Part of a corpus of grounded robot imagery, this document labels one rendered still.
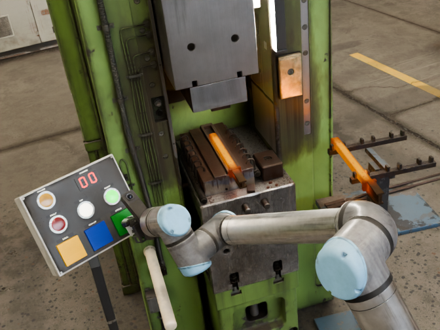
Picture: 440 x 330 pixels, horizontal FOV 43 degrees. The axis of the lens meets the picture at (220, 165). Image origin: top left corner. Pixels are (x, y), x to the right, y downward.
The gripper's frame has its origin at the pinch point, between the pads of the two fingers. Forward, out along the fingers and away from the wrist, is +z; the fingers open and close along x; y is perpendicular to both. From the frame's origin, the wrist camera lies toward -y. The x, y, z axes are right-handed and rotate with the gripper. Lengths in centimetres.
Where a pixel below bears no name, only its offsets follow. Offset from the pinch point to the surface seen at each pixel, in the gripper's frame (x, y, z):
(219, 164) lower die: 46.8, -0.4, 7.1
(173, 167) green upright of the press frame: 33.7, -6.3, 18.1
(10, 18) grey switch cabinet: 157, -209, 473
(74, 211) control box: -13.7, -10.0, 2.0
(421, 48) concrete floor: 423, 17, 174
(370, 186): 63, 24, -47
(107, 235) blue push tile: -7.7, 1.8, 1.2
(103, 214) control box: -5.3, -4.8, 2.0
